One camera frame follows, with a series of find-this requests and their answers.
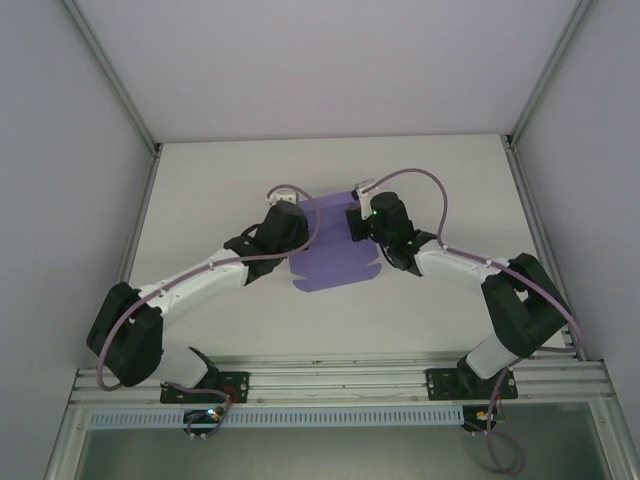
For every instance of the aluminium mounting rail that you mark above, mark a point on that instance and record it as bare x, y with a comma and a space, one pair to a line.
325, 385

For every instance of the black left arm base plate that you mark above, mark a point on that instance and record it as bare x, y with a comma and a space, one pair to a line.
235, 387

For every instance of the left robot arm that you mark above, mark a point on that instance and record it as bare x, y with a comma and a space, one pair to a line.
125, 340

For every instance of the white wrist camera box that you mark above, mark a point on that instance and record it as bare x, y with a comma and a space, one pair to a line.
282, 196
364, 189

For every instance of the purple corrugated cardboard box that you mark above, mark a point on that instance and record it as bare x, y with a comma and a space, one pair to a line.
330, 260

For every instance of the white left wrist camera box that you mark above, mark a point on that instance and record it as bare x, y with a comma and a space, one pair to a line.
282, 196

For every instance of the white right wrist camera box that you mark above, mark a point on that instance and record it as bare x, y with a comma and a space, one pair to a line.
364, 189

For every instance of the aluminium table side rail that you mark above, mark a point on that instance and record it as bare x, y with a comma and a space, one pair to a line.
145, 200

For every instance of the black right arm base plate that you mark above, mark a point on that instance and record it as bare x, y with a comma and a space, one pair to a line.
442, 385

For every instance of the aluminium frame post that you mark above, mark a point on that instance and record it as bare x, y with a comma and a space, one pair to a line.
550, 75
112, 75

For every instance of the grey metal floor panel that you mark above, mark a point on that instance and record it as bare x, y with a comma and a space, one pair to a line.
325, 455

